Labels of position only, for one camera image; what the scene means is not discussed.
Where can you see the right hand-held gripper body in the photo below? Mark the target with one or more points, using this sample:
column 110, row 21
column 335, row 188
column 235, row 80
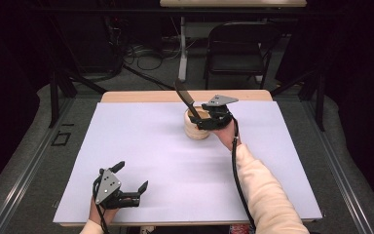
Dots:
column 222, row 100

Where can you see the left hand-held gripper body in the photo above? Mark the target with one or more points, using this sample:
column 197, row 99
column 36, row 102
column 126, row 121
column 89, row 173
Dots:
column 107, row 187

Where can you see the cream ribbed cup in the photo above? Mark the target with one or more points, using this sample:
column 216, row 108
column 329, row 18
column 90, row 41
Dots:
column 194, row 133

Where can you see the black spatula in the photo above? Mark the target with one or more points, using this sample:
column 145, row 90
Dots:
column 184, row 94

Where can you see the person's left hand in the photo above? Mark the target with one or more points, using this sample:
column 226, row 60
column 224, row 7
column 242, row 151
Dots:
column 97, row 214

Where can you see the person's right hand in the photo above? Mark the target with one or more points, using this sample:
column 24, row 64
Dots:
column 229, row 135

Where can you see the black folding chair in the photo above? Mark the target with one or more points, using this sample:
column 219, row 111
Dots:
column 237, row 65

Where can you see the white table mat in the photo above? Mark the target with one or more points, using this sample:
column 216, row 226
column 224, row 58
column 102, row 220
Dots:
column 149, row 146

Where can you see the light desk with white leg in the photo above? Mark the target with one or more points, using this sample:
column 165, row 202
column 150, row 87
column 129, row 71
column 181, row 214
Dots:
column 182, row 65

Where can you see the black metal stand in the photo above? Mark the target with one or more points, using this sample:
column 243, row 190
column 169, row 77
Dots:
column 54, row 104
column 320, row 107

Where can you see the metal floor rail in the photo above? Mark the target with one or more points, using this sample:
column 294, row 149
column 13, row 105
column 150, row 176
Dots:
column 29, row 165
column 341, row 182

